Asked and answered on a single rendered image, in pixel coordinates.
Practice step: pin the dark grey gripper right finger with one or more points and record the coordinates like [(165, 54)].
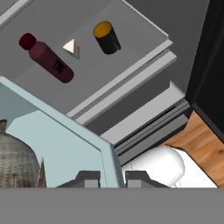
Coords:
[(137, 178)]

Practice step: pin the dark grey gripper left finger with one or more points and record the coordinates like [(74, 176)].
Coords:
[(87, 178)]

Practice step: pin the pale blue tupperware box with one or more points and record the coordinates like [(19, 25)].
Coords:
[(73, 145)]

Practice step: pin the grey fridge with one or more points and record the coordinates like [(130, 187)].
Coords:
[(125, 84)]

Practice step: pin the black fridge door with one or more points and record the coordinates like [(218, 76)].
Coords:
[(208, 73)]

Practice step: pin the white rounded object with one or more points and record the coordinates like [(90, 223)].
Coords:
[(163, 164)]

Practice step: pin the reddish-brown food piece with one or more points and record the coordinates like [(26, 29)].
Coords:
[(41, 178)]

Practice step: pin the dark red bottle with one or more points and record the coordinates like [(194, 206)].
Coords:
[(46, 58)]

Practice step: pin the white wedge with coloured side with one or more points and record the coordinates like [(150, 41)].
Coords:
[(71, 47)]

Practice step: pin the black cup with orange inside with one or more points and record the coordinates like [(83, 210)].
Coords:
[(107, 39)]

